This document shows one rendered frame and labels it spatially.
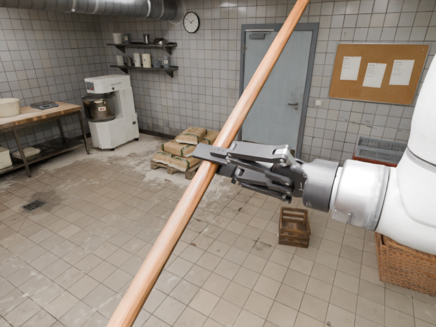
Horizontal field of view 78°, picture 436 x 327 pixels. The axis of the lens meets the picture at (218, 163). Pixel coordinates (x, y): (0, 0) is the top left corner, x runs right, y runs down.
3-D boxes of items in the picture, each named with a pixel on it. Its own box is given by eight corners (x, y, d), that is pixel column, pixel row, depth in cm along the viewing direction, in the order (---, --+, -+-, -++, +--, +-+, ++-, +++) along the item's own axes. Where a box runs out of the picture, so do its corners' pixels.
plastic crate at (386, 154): (410, 167, 317) (414, 154, 310) (354, 156, 344) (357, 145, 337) (408, 154, 348) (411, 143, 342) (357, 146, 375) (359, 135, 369)
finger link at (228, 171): (237, 162, 48) (238, 165, 49) (204, 155, 52) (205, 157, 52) (231, 176, 47) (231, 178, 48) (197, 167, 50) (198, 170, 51)
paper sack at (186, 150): (202, 153, 435) (201, 143, 428) (185, 160, 408) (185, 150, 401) (174, 145, 469) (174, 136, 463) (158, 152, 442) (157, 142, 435)
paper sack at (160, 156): (170, 166, 422) (169, 157, 416) (151, 162, 436) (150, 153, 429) (189, 152, 473) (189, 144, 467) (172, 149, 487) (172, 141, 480)
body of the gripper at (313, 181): (331, 194, 34) (262, 178, 38) (327, 223, 41) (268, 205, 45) (344, 150, 38) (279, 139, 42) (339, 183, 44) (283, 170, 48)
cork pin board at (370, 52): (412, 106, 343) (432, 43, 311) (326, 98, 390) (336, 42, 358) (412, 106, 345) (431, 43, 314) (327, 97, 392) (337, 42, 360)
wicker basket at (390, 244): (377, 265, 234) (385, 241, 222) (370, 227, 281) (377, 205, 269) (445, 283, 217) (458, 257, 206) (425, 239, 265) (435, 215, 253)
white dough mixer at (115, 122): (106, 155, 497) (91, 82, 441) (85, 149, 524) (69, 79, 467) (141, 140, 570) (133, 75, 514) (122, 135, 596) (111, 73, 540)
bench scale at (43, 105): (41, 110, 439) (40, 106, 436) (30, 108, 453) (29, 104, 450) (59, 106, 462) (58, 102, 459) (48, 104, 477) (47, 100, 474)
